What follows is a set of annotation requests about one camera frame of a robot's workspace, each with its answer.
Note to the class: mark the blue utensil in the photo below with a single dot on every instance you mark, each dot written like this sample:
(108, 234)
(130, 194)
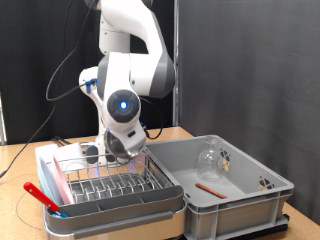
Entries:
(58, 215)

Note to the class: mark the metal cup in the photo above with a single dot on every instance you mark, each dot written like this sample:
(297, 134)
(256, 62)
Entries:
(115, 146)

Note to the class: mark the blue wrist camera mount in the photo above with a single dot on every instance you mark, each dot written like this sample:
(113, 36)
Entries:
(143, 121)

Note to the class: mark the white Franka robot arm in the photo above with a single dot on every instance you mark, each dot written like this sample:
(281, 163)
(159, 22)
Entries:
(133, 70)

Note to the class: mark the clear wine glass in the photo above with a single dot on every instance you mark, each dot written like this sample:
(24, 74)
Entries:
(209, 163)

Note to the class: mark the black platform under crate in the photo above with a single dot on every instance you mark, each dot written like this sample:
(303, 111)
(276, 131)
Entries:
(266, 231)

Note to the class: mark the white mug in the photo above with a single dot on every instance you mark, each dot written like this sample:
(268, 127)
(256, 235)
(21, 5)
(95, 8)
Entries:
(71, 155)

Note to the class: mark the vertical metal pole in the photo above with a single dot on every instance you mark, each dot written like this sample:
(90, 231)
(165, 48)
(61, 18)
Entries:
(176, 33)

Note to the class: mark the pink plate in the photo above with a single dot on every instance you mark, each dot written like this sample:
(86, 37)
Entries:
(63, 186)

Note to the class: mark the metal frame post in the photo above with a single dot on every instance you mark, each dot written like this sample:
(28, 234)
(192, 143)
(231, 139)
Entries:
(2, 120)

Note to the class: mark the grey cutlery holder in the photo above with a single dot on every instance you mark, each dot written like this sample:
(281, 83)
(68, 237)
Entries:
(116, 203)

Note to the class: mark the dish drying rack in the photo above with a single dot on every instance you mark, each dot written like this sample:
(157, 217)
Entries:
(133, 233)

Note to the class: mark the grey plastic crate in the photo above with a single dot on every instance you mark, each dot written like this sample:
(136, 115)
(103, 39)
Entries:
(233, 213)

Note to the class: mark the white box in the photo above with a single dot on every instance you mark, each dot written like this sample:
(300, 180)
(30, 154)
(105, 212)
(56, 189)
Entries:
(43, 153)

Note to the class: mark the light blue plate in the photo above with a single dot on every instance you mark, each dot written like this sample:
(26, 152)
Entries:
(46, 181)

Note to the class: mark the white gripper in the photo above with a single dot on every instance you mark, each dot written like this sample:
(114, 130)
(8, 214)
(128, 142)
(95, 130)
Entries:
(137, 145)

